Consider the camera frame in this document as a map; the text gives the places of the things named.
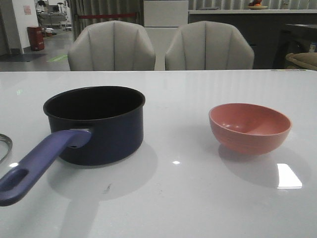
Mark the pink bowl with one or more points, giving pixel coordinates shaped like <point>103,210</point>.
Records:
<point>248,128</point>

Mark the glass lid blue knob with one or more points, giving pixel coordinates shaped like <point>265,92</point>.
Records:
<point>5,147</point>

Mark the dark blue saucepan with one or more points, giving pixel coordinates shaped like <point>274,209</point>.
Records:
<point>90,126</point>

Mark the left grey upholstered chair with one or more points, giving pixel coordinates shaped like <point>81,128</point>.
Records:
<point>112,46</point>

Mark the grey upholstered chair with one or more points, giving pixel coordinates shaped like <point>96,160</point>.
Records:
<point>112,46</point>
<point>207,45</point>

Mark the right grey upholstered chair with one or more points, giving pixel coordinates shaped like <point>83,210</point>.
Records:
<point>207,45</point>

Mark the white cabinet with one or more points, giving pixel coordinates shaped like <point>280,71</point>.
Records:
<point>161,19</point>

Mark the red barrier belt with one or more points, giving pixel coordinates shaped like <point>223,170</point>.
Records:
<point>108,16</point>

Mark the dark grey counter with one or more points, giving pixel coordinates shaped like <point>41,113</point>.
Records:
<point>261,28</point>

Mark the dark washing machine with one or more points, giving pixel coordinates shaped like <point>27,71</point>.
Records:
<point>295,38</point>

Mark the red trash bin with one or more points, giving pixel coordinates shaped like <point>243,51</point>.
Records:
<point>35,38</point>

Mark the fruit plate on counter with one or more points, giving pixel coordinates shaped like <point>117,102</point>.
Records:
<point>256,5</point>

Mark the beige sofa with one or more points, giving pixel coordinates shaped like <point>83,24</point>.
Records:
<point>302,61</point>

